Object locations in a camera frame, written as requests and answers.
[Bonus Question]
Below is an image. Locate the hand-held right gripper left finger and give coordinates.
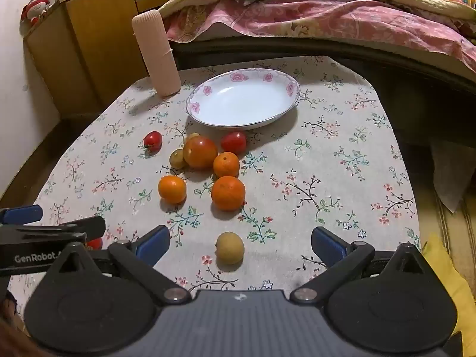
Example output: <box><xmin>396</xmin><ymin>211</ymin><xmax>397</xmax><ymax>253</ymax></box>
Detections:
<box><xmin>56</xmin><ymin>225</ymin><xmax>192</xmax><ymax>304</ymax></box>

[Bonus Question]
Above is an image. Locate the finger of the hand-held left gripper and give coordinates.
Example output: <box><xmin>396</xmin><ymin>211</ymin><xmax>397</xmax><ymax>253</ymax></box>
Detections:
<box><xmin>0</xmin><ymin>204</ymin><xmax>43</xmax><ymax>226</ymax></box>
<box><xmin>20</xmin><ymin>216</ymin><xmax>107</xmax><ymax>239</ymax></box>

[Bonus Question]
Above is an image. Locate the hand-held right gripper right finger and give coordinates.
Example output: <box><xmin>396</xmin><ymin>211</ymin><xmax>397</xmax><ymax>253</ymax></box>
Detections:
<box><xmin>290</xmin><ymin>226</ymin><xmax>426</xmax><ymax>303</ymax></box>

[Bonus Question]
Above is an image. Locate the small mandarin orange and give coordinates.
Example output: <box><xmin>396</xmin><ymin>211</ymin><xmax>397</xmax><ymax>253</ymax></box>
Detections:
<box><xmin>213</xmin><ymin>152</ymin><xmax>240</xmax><ymax>178</ymax></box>
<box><xmin>158</xmin><ymin>175</ymin><xmax>187</xmax><ymax>204</ymax></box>

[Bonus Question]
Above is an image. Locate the large mandarin orange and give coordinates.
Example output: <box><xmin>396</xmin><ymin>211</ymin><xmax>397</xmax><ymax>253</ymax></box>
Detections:
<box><xmin>211</xmin><ymin>176</ymin><xmax>246</xmax><ymax>212</ymax></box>

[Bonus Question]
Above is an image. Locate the large orange-red tomato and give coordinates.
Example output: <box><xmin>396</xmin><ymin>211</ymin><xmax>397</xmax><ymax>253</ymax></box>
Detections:
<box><xmin>182</xmin><ymin>136</ymin><xmax>218</xmax><ymax>170</ymax></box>

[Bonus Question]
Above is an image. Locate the white floral-rimmed plate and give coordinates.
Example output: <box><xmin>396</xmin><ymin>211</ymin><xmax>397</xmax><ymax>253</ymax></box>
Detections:
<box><xmin>185</xmin><ymin>68</ymin><xmax>301</xmax><ymax>131</ymax></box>

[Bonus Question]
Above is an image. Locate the floral tablecloth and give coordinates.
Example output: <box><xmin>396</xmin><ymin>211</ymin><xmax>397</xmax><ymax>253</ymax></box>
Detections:
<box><xmin>5</xmin><ymin>55</ymin><xmax>422</xmax><ymax>298</ymax></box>

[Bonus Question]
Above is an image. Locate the person's red-brown clothing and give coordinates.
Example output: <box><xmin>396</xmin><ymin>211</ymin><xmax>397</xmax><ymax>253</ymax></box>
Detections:
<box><xmin>0</xmin><ymin>316</ymin><xmax>34</xmax><ymax>357</ymax></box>

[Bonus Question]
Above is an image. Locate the yellow cloth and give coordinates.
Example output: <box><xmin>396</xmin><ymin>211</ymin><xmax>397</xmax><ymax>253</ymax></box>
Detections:
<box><xmin>420</xmin><ymin>232</ymin><xmax>476</xmax><ymax>346</ymax></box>

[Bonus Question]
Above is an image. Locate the wooden cabinet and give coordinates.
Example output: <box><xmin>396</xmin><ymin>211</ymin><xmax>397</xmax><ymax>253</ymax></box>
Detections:
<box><xmin>23</xmin><ymin>0</ymin><xmax>209</xmax><ymax>118</ymax></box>

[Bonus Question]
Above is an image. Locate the pink ribbed cylinder bottle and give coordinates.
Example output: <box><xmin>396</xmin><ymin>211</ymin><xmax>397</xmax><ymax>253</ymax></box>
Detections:
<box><xmin>131</xmin><ymin>10</ymin><xmax>181</xmax><ymax>98</ymax></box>

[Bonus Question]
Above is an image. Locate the red plush toy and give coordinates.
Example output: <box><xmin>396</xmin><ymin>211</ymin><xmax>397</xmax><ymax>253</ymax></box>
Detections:
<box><xmin>20</xmin><ymin>0</ymin><xmax>53</xmax><ymax>26</ymax></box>

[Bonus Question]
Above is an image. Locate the pink floral quilt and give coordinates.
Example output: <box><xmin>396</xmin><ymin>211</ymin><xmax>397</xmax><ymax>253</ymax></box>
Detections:
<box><xmin>164</xmin><ymin>0</ymin><xmax>476</xmax><ymax>71</ymax></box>

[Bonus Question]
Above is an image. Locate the dark bed frame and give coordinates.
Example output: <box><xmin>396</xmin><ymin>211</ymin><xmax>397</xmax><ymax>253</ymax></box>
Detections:
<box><xmin>169</xmin><ymin>35</ymin><xmax>476</xmax><ymax>145</ymax></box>

